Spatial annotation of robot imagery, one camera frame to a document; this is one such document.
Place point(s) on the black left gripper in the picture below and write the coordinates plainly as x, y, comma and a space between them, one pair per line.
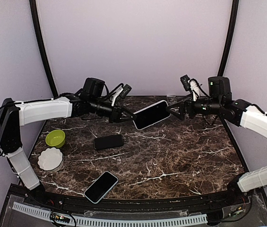
116, 115

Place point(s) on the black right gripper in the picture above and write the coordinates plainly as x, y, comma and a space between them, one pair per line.
183, 105

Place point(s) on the white silicone phone case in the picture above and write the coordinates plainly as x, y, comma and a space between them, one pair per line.
151, 115

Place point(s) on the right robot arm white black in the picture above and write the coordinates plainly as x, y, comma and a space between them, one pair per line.
239, 112

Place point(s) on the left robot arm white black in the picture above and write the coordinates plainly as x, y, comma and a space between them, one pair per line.
94, 97

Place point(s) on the smartphone in light blue case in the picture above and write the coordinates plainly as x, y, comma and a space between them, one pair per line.
100, 187

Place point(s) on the green bowl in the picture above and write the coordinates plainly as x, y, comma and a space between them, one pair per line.
56, 138

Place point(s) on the white fluted bowl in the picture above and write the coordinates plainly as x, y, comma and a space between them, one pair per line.
51, 160

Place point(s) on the small circuit board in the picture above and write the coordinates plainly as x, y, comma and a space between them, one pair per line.
59, 218

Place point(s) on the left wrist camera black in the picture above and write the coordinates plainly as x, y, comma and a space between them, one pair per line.
120, 92

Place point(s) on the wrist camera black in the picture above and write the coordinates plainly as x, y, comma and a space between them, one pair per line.
191, 85
120, 92

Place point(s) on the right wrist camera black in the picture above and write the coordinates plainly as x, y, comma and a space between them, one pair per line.
191, 85

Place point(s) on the black table edge rail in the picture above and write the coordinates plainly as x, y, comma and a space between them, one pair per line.
209, 203

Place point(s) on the black right frame post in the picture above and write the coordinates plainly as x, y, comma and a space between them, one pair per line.
229, 37

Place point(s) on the black frame post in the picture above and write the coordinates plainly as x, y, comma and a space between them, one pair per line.
41, 47
229, 37

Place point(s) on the white slotted cable duct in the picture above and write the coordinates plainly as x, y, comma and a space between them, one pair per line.
110, 219

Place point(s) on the black left frame post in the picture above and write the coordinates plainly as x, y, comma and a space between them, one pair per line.
41, 47

